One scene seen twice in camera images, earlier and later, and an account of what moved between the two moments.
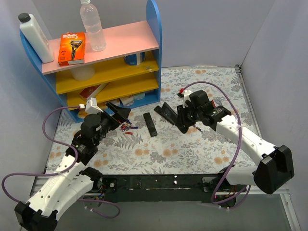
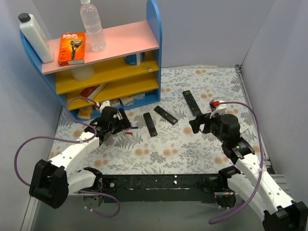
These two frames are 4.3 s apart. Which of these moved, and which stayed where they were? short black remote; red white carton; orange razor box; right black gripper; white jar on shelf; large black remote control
Moved: large black remote control; right black gripper
Stayed: orange razor box; white jar on shelf; red white carton; short black remote
